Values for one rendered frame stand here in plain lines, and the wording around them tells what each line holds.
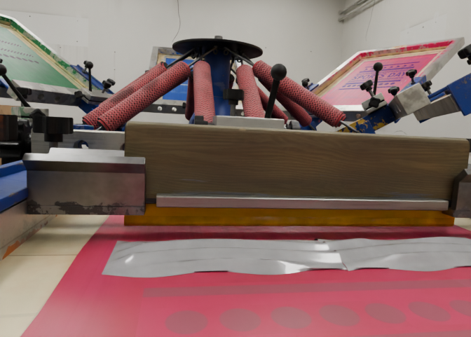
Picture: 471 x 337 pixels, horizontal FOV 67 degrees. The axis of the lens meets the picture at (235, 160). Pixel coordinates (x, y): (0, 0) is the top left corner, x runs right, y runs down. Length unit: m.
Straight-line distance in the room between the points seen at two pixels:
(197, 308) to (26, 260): 0.14
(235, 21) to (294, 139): 4.38
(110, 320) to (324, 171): 0.24
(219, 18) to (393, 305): 4.52
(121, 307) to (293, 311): 0.10
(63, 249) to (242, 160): 0.17
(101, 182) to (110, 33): 4.35
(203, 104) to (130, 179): 0.55
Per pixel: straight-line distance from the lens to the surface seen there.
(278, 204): 0.34
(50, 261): 0.30
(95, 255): 0.30
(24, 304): 0.24
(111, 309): 0.23
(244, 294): 0.24
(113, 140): 0.57
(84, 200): 0.33
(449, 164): 0.44
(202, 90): 0.90
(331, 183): 0.37
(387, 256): 0.32
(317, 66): 4.90
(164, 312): 0.22
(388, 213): 0.42
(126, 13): 4.68
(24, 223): 0.34
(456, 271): 0.34
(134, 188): 0.32
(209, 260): 0.27
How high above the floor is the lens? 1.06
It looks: 6 degrees down
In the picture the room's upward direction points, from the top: 3 degrees clockwise
